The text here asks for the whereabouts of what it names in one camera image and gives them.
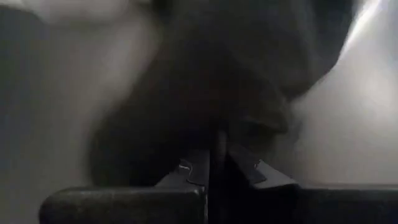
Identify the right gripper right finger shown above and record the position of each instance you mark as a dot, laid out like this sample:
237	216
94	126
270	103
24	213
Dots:
311	205

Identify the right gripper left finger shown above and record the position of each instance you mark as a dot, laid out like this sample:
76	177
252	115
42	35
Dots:
130	205

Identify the black towel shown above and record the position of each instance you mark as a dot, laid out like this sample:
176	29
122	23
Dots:
202	77

